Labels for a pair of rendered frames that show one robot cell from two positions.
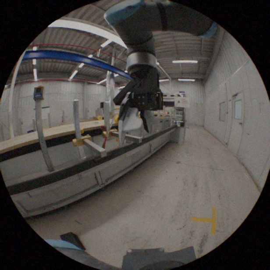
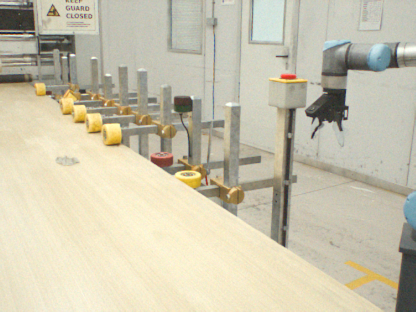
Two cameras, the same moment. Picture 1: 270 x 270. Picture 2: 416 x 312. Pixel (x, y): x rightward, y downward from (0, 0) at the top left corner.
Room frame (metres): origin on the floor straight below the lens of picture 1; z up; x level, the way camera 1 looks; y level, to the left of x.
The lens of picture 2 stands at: (0.01, 1.75, 1.34)
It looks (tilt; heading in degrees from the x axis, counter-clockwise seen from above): 15 degrees down; 292
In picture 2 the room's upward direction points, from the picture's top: 1 degrees clockwise
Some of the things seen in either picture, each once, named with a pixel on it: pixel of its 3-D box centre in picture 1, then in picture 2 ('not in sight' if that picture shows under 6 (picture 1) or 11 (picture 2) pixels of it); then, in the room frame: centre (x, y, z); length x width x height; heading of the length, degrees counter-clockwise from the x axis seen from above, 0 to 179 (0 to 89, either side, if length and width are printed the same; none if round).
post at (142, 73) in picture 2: (142, 119); (143, 123); (1.06, -0.09, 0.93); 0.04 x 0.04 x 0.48; 51
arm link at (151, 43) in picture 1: (140, 46); (336, 57); (0.24, -0.02, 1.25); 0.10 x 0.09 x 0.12; 164
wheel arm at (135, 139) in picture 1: (118, 135); (210, 165); (0.65, 0.13, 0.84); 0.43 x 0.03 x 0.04; 51
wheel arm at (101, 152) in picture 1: (87, 143); (241, 186); (0.47, 0.31, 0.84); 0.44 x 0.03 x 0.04; 51
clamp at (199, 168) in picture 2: (109, 133); (190, 169); (0.69, 0.22, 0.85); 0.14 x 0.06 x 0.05; 141
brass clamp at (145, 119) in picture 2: not in sight; (141, 119); (1.08, -0.10, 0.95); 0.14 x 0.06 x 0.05; 141
